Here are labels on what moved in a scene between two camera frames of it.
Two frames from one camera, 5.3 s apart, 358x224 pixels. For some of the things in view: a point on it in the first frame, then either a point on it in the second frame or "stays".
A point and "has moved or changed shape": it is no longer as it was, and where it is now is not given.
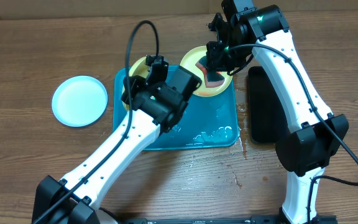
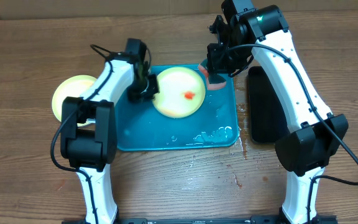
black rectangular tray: [268, 121] stays
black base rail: [275, 219] stays
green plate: [189, 62] has moved or changed shape
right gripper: [218, 63] stays
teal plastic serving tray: [207, 122] stays
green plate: [140, 68] has moved or changed shape
